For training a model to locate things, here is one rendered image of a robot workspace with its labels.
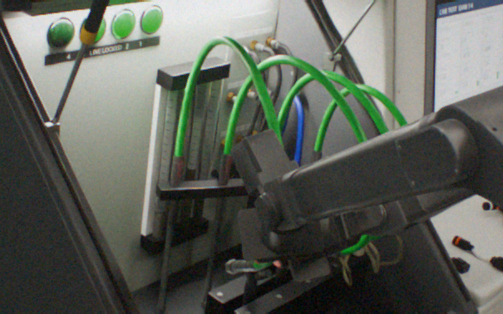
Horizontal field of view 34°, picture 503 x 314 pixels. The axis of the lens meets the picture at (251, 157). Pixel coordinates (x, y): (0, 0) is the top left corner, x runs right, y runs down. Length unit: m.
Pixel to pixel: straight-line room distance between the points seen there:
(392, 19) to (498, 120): 1.04
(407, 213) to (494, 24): 0.87
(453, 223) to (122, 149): 0.72
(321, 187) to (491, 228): 1.05
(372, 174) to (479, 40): 1.18
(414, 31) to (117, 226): 0.66
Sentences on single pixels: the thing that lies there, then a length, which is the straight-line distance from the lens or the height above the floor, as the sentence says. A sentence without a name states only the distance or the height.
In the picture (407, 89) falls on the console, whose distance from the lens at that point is 1.63.
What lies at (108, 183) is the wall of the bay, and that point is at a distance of 1.47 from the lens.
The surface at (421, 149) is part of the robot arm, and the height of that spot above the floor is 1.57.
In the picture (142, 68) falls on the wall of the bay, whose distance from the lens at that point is 1.42.
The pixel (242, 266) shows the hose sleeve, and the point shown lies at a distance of 1.22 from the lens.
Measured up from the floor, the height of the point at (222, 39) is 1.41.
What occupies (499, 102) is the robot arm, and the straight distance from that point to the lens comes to 0.55.
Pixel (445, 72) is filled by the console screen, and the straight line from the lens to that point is 1.74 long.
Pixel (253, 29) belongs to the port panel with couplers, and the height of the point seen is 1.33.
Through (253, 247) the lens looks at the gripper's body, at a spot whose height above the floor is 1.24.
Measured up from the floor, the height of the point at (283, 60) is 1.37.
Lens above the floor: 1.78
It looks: 25 degrees down
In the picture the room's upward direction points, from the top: 9 degrees clockwise
